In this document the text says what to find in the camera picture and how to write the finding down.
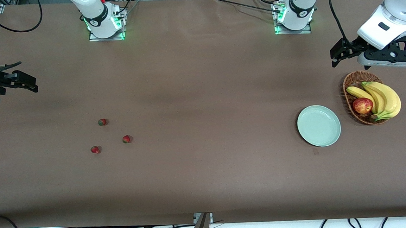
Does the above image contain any pale green round plate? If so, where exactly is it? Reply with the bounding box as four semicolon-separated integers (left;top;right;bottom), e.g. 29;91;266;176
296;103;342;148

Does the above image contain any brown wicker basket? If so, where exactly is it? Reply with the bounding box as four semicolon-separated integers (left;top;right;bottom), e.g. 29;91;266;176
342;69;391;127

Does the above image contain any red apple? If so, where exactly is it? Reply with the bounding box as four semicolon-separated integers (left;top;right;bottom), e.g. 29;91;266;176
352;97;374;115

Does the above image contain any yellow banana bunch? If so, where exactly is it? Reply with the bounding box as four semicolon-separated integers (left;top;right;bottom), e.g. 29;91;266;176
346;80;402;123

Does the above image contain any brown table cover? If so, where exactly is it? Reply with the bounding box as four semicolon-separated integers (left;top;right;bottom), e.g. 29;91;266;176
0;0;406;228

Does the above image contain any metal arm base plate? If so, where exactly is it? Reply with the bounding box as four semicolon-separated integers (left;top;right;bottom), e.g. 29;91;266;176
87;6;126;42
272;0;312;36

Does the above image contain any thin black cable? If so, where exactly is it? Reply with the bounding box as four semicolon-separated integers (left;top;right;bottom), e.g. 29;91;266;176
213;0;283;18

